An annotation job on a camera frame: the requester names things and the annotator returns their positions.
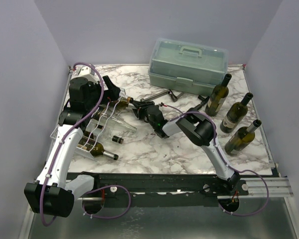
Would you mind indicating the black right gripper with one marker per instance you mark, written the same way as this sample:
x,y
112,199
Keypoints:
x,y
145,112

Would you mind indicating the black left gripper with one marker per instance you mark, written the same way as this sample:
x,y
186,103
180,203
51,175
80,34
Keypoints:
x,y
112,93

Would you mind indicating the dark green labelled wine bottle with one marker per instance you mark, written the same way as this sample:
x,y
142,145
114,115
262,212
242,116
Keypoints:
x,y
119,104

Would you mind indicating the clear glass wine bottle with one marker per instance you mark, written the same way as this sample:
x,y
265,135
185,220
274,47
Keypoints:
x,y
114,122

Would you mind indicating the clear acrylic wine rack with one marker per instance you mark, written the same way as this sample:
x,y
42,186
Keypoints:
x,y
82,98

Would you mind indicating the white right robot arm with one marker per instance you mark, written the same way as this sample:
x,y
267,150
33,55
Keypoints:
x,y
199,129

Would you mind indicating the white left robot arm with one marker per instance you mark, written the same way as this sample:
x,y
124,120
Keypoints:
x,y
50,194

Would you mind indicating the green bottle in rack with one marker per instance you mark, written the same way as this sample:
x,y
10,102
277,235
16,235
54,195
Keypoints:
x,y
95,149

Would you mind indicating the olive green wine bottle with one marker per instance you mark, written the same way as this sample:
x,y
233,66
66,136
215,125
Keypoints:
x,y
218,97

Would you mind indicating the dark green white-label bottle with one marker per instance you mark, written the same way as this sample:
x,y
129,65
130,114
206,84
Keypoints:
x,y
235,114

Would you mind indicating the green bottle silver neck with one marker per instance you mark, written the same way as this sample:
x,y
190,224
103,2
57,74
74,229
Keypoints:
x,y
242,138

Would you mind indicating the grey metal rod tool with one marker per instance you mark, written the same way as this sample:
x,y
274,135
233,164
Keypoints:
x,y
168,92

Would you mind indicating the black corkscrew tool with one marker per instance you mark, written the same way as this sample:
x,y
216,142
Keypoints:
x,y
203,101

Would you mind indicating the green plastic toolbox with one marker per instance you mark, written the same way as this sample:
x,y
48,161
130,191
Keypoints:
x,y
187,67

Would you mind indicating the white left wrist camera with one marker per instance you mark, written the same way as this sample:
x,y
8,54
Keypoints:
x,y
85,72

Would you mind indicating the black metal base rail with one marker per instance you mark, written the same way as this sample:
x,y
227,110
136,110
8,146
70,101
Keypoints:
x,y
164,190

